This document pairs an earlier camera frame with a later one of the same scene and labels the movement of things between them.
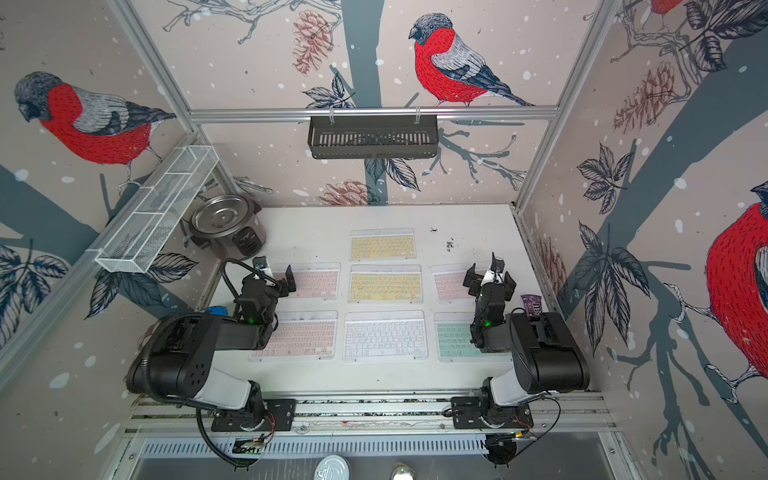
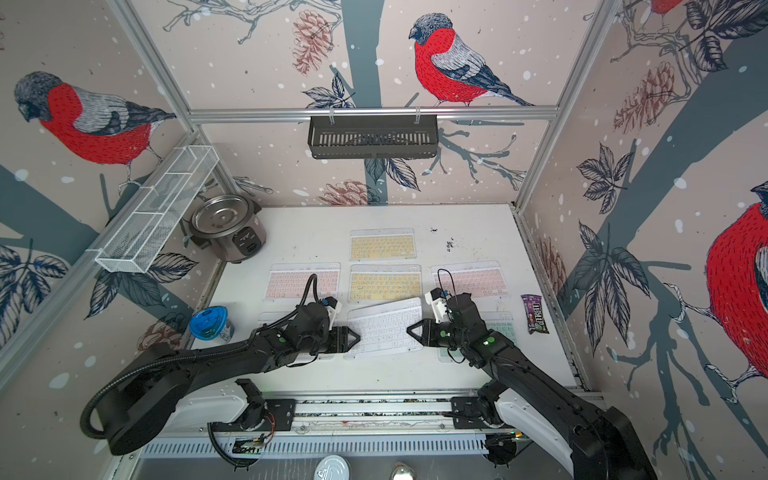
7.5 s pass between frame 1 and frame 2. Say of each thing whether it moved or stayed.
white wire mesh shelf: stayed
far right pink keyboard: stayed
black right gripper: moved
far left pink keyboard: stayed
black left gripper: moved
